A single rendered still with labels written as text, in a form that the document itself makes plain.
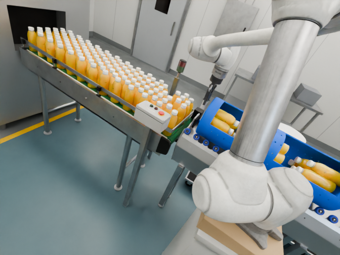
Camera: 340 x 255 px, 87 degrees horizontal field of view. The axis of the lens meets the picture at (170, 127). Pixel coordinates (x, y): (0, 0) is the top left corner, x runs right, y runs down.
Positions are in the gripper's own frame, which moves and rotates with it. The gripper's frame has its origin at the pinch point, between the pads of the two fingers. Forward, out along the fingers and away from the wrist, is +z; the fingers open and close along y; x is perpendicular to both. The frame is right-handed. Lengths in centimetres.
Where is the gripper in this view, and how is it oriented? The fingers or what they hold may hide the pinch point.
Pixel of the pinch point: (204, 104)
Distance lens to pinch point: 123.2
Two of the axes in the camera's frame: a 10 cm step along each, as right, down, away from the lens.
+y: -4.7, 4.0, -7.8
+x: 8.3, 5.1, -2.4
